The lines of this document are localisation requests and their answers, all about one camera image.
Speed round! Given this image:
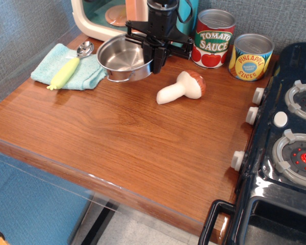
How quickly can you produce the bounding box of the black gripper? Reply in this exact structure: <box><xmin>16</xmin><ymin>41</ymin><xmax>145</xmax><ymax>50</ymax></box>
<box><xmin>125</xmin><ymin>1</ymin><xmax>193</xmax><ymax>74</ymax></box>

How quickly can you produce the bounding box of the shiny metal pot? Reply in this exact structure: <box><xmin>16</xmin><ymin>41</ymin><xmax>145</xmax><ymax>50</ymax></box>
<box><xmin>96</xmin><ymin>34</ymin><xmax>152</xmax><ymax>83</ymax></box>

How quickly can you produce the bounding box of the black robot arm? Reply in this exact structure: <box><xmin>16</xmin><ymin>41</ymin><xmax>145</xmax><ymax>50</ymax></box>
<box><xmin>125</xmin><ymin>1</ymin><xmax>194</xmax><ymax>74</ymax></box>

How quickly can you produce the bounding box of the plush white brown mushroom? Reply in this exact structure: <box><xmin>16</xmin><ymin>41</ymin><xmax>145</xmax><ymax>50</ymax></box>
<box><xmin>156</xmin><ymin>70</ymin><xmax>206</xmax><ymax>105</ymax></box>

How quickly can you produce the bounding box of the teal toy microwave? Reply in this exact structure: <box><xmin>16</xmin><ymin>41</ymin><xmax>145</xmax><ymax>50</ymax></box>
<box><xmin>71</xmin><ymin>1</ymin><xmax>198</xmax><ymax>41</ymax></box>

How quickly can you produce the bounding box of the tomato sauce can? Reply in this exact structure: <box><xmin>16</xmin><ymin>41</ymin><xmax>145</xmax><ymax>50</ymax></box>
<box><xmin>192</xmin><ymin>9</ymin><xmax>236</xmax><ymax>68</ymax></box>

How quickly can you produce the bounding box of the pineapple slices can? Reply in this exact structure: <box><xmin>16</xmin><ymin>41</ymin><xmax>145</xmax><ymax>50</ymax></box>
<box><xmin>228</xmin><ymin>33</ymin><xmax>274</xmax><ymax>81</ymax></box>

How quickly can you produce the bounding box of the teal folded cloth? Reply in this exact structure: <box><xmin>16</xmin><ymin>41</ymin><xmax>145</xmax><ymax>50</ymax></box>
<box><xmin>31</xmin><ymin>41</ymin><xmax>107</xmax><ymax>90</ymax></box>

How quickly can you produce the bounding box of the clear acrylic table guard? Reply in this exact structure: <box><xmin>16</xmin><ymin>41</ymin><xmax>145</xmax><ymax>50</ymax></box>
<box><xmin>0</xmin><ymin>140</ymin><xmax>202</xmax><ymax>244</ymax></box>

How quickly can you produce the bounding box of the dark blue toy stove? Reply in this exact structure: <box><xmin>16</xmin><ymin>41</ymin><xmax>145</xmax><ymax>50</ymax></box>
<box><xmin>199</xmin><ymin>42</ymin><xmax>306</xmax><ymax>244</ymax></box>

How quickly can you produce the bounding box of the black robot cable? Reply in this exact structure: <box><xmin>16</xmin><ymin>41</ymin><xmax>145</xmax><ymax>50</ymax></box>
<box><xmin>177</xmin><ymin>0</ymin><xmax>194</xmax><ymax>24</ymax></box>

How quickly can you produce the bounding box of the spoon with yellow handle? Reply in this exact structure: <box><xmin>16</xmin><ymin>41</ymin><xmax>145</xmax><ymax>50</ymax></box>
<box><xmin>46</xmin><ymin>41</ymin><xmax>94</xmax><ymax>91</ymax></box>

